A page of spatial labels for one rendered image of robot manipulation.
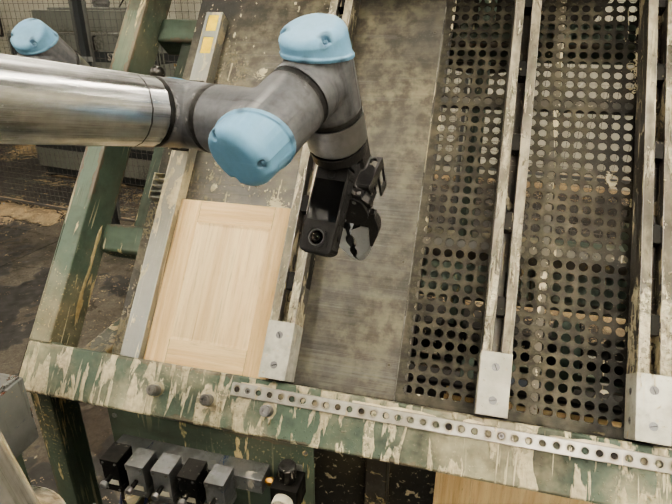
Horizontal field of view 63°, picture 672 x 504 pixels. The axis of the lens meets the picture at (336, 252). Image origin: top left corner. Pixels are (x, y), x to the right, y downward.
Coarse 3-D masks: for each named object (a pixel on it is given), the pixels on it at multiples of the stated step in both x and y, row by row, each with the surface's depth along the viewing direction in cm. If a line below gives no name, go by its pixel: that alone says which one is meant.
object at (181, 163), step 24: (216, 48) 149; (192, 72) 147; (168, 168) 141; (192, 168) 144; (168, 192) 139; (168, 216) 137; (168, 240) 136; (144, 264) 135; (144, 288) 133; (144, 312) 131; (144, 336) 130
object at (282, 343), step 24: (336, 0) 140; (360, 0) 147; (312, 168) 133; (288, 240) 125; (288, 264) 124; (312, 264) 128; (288, 288) 123; (288, 312) 121; (288, 336) 119; (264, 360) 119; (288, 360) 118
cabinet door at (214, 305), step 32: (192, 224) 137; (224, 224) 136; (256, 224) 134; (192, 256) 135; (224, 256) 134; (256, 256) 132; (160, 288) 135; (192, 288) 133; (224, 288) 131; (256, 288) 130; (160, 320) 132; (192, 320) 131; (224, 320) 129; (256, 320) 127; (160, 352) 130; (192, 352) 128; (224, 352) 127; (256, 352) 125
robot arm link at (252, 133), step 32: (224, 96) 55; (256, 96) 53; (288, 96) 54; (320, 96) 56; (224, 128) 51; (256, 128) 51; (288, 128) 53; (224, 160) 54; (256, 160) 52; (288, 160) 55
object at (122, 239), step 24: (168, 24) 163; (192, 24) 162; (456, 24) 144; (552, 24) 138; (168, 48) 166; (144, 192) 151; (144, 216) 149; (120, 240) 147; (432, 264) 128; (456, 264) 127; (432, 288) 127; (456, 288) 125; (480, 288) 124; (528, 288) 122; (552, 288) 121; (576, 312) 125
